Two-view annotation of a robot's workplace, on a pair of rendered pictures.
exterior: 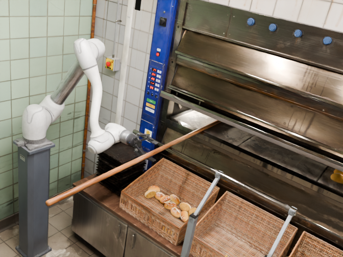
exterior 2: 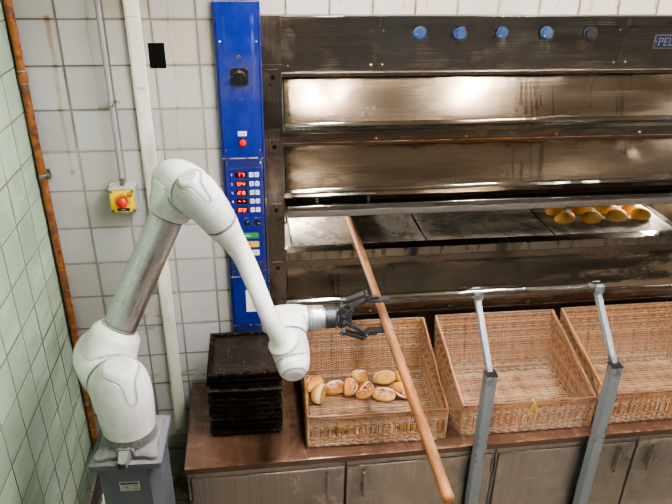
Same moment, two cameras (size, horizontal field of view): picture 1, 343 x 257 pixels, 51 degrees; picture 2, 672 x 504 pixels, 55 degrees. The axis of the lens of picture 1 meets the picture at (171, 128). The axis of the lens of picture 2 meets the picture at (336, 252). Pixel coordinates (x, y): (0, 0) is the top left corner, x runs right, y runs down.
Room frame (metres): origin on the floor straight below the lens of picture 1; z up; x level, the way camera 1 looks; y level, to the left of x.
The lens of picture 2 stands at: (0.69, 1.43, 2.39)
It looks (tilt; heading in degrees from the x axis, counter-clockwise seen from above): 27 degrees down; 320
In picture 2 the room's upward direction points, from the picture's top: 1 degrees clockwise
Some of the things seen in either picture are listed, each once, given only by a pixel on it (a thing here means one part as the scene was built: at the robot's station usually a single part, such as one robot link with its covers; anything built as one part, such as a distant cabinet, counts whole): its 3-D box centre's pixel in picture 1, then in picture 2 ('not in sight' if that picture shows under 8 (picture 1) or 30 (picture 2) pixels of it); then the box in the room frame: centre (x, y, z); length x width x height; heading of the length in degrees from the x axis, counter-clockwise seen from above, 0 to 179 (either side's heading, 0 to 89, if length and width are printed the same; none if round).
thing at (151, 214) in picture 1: (169, 197); (369, 377); (2.24, -0.08, 0.72); 0.56 x 0.49 x 0.28; 56
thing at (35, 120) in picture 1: (35, 120); (122, 393); (2.22, 0.93, 1.17); 0.18 x 0.16 x 0.22; 175
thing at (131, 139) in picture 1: (135, 142); (338, 317); (2.11, 0.22, 1.20); 0.09 x 0.07 x 0.08; 57
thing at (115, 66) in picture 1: (112, 63); (124, 197); (2.93, 0.58, 1.46); 0.10 x 0.07 x 0.10; 58
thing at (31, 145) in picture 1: (31, 139); (129, 437); (2.19, 0.95, 1.03); 0.22 x 0.18 x 0.06; 146
